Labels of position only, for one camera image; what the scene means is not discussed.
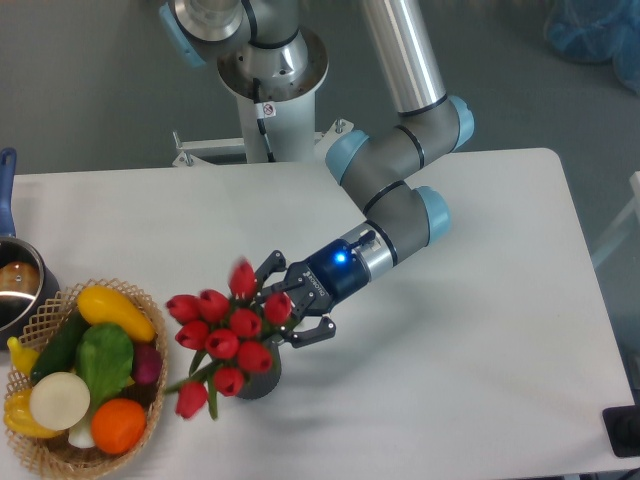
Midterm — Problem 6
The red tulip bouquet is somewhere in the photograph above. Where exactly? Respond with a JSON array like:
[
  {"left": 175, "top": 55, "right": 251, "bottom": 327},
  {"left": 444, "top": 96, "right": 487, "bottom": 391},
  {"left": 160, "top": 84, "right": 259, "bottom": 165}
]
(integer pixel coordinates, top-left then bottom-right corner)
[{"left": 166, "top": 258, "right": 293, "bottom": 419}]

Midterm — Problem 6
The blue plastic bag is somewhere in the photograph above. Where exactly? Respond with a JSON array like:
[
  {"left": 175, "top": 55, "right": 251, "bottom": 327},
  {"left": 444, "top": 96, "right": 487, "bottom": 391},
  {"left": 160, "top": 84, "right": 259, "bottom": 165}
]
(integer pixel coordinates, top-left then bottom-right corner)
[{"left": 543, "top": 1, "right": 639, "bottom": 94}]

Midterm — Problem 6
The black device at table edge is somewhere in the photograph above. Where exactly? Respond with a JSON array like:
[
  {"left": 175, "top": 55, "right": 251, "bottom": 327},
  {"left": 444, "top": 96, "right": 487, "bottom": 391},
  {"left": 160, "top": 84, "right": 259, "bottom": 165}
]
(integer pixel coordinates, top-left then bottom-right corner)
[{"left": 602, "top": 405, "right": 639, "bottom": 458}]

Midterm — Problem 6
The black dark-blue gripper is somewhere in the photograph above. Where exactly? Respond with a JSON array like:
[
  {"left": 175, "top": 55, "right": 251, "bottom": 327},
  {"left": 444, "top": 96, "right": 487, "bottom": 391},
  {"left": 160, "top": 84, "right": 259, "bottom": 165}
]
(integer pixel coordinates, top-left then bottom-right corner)
[{"left": 254, "top": 239, "right": 370, "bottom": 349}]

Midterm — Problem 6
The green cucumber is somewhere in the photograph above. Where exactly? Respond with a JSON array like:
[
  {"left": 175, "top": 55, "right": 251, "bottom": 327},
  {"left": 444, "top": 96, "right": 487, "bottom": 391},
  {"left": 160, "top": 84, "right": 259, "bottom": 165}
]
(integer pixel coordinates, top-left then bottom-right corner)
[{"left": 29, "top": 310, "right": 90, "bottom": 385}]

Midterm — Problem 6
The yellow bell pepper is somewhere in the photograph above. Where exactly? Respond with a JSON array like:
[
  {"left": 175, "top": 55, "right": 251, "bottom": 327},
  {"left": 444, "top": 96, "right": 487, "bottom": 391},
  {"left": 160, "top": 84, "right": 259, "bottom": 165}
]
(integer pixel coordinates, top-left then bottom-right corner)
[{"left": 4, "top": 389, "right": 64, "bottom": 439}]

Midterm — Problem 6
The orange fruit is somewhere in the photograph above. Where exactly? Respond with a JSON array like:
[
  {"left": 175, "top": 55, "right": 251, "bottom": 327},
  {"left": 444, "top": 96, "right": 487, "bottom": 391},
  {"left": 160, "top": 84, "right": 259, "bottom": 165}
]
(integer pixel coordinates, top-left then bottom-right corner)
[{"left": 91, "top": 398, "right": 147, "bottom": 455}]

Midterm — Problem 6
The yellow squash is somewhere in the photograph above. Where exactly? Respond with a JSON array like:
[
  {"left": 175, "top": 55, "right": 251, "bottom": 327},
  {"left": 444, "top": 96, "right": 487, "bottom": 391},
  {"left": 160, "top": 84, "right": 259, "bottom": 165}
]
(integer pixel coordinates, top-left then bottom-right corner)
[{"left": 76, "top": 285, "right": 156, "bottom": 343}]

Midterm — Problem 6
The woven wicker basket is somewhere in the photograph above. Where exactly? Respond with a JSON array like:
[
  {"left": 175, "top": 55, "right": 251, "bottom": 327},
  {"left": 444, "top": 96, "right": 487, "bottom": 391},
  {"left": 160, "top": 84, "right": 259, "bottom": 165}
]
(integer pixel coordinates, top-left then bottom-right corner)
[{"left": 1, "top": 279, "right": 168, "bottom": 479}]

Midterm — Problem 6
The dark saucepan blue handle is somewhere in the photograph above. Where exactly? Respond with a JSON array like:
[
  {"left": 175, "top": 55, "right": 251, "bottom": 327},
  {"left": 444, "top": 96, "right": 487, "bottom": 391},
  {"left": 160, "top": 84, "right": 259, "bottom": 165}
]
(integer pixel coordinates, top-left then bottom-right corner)
[{"left": 1, "top": 147, "right": 59, "bottom": 351}]

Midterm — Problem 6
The white round radish slice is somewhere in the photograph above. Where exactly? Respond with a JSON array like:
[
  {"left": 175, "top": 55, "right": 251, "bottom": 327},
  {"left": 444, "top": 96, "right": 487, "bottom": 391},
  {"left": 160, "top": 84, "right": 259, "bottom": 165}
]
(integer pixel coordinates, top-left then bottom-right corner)
[{"left": 29, "top": 372, "right": 90, "bottom": 431}]

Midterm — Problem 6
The dark grey ribbed vase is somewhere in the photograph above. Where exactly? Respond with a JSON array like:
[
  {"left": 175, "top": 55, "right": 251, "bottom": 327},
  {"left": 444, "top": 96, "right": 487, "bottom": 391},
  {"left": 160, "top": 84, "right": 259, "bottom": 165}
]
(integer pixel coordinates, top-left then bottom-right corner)
[{"left": 237, "top": 341, "right": 282, "bottom": 400}]

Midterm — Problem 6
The purple red onion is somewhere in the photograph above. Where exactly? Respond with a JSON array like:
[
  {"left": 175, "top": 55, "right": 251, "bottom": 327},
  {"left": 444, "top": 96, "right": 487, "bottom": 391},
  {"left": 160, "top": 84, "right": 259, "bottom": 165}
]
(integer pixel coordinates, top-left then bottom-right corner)
[{"left": 131, "top": 344, "right": 162, "bottom": 385}]

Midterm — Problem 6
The green lettuce leaf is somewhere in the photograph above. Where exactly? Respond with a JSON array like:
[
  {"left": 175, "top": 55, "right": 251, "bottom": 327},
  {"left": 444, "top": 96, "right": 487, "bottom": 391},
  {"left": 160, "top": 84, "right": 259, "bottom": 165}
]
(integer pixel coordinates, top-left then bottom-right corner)
[{"left": 75, "top": 323, "right": 134, "bottom": 414}]

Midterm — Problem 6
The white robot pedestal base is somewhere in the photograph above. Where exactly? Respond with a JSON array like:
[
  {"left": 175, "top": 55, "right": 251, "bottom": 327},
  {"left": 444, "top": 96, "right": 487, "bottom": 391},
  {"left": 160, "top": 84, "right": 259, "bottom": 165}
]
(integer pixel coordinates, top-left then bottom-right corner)
[{"left": 172, "top": 86, "right": 354, "bottom": 167}]

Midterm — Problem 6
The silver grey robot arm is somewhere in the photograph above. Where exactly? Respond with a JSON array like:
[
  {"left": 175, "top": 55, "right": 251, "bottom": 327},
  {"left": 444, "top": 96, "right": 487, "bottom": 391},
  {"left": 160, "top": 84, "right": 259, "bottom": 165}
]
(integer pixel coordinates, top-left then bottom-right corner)
[{"left": 159, "top": 1, "right": 474, "bottom": 348}]

